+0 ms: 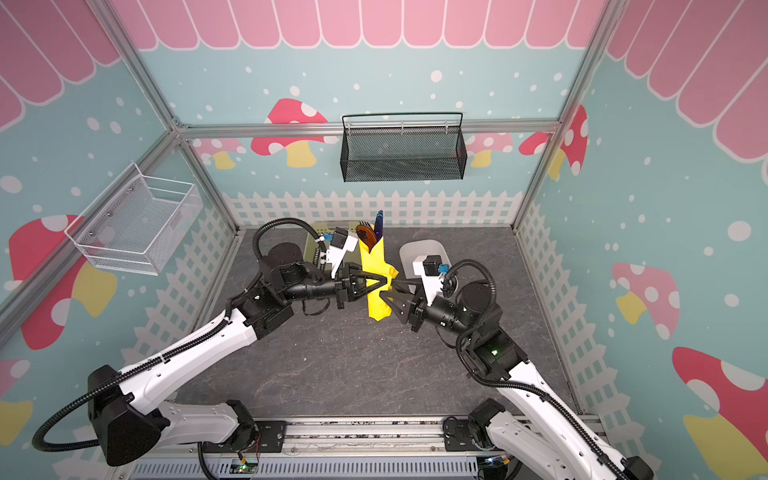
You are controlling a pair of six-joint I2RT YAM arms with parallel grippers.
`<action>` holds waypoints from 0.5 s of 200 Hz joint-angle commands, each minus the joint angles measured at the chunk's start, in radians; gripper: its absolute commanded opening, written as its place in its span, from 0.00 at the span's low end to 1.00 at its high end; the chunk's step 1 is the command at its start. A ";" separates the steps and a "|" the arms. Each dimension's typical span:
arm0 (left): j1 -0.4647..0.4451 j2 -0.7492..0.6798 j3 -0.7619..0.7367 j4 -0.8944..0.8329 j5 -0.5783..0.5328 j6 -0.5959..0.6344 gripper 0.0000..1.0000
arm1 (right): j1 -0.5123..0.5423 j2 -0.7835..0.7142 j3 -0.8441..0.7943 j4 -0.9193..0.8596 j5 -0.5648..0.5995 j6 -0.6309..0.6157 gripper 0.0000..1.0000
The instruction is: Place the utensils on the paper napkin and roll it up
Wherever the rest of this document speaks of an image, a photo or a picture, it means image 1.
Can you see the purple knife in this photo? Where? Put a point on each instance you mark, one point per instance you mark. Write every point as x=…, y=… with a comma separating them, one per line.
x=379, y=226

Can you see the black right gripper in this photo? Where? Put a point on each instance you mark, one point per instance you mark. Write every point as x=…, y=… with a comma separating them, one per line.
x=414, y=312

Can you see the yellow paper napkin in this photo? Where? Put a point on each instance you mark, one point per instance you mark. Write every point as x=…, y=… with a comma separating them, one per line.
x=374, y=262

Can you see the white wire wall basket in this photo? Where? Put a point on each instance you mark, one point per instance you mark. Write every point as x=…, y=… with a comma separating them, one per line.
x=136, y=225

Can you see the black mesh wall basket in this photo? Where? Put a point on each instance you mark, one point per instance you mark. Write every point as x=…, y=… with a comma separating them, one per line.
x=396, y=147

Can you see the purple spoon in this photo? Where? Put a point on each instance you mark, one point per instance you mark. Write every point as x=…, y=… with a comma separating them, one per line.
x=366, y=234

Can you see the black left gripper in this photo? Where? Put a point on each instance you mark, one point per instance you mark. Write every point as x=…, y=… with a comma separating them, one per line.
x=345, y=284

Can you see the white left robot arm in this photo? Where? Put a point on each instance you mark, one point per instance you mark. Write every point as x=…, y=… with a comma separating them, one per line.
x=135, y=415

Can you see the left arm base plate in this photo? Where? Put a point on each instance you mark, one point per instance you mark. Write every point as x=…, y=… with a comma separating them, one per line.
x=270, y=437

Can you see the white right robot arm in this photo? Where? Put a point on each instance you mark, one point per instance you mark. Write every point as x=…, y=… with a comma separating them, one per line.
x=553, y=441

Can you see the white plastic tub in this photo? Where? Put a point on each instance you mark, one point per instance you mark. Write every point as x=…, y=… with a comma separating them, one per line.
x=410, y=251

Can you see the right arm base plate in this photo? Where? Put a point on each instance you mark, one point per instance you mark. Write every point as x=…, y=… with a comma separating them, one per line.
x=463, y=435

